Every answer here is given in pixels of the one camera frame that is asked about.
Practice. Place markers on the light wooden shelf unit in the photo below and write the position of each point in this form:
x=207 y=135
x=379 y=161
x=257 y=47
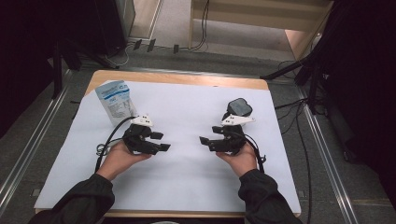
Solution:
x=264 y=18

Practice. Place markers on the black tripod stand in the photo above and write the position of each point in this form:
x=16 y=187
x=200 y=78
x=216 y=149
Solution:
x=313 y=71

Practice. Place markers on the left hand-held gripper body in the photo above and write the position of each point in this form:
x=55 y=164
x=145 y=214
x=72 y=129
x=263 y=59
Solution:
x=137 y=138

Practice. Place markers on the person's right hand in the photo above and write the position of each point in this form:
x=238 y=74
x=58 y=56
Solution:
x=244 y=161

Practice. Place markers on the dark cabinet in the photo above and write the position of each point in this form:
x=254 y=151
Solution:
x=112 y=21

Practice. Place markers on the clear jar with black lid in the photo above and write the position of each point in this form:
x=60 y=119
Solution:
x=239 y=107

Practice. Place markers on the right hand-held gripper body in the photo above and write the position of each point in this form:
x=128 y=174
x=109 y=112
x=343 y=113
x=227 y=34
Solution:
x=233 y=140

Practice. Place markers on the wooden table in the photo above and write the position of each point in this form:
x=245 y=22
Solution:
x=174 y=77

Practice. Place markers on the white paper sheet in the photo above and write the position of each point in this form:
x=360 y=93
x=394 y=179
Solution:
x=186 y=174

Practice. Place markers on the black metal stand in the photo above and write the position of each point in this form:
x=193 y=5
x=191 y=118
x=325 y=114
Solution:
x=57 y=68

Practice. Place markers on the person's left hand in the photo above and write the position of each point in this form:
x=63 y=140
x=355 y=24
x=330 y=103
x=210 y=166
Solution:
x=118 y=160

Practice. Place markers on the blue and white pouch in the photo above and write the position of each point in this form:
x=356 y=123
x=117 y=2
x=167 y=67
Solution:
x=115 y=101

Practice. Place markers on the metal floor rail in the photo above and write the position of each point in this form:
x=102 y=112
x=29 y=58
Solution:
x=327 y=161
x=34 y=137

